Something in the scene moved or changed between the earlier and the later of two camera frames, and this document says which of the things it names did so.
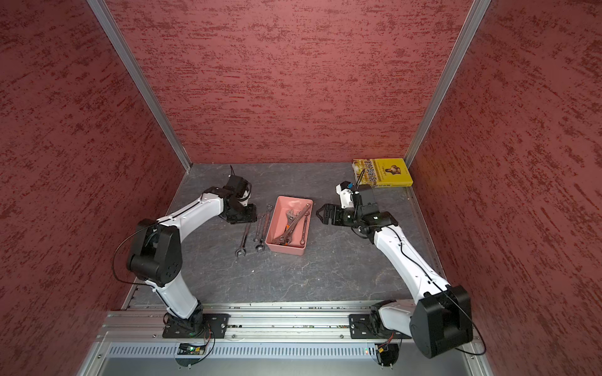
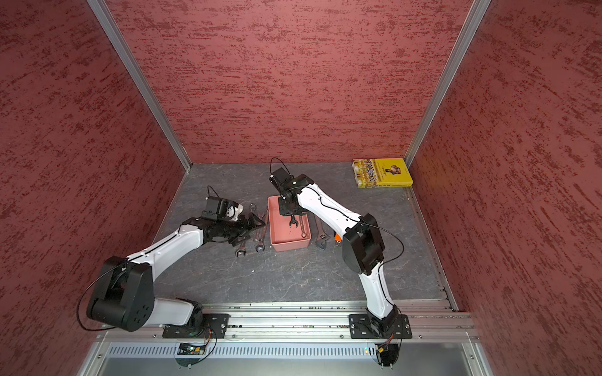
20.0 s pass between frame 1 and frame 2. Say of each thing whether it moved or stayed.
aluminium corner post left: stayed
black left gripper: moved
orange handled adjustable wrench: moved
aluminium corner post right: stayed
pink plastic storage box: stayed
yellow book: stayed
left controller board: stayed
